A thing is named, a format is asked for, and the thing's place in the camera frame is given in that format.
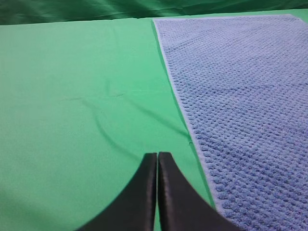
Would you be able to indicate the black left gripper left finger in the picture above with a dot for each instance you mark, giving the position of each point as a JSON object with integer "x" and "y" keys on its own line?
{"x": 134, "y": 208}

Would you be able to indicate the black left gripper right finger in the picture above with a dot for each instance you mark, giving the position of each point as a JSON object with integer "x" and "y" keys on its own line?
{"x": 181, "y": 208}

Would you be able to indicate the blue waffle towel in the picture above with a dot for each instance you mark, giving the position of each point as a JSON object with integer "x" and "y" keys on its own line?
{"x": 241, "y": 83}

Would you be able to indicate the green table cloth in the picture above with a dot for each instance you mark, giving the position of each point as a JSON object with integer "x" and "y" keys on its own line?
{"x": 80, "y": 104}

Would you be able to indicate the green backdrop cloth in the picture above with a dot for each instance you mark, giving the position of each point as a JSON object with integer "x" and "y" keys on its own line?
{"x": 15, "y": 12}

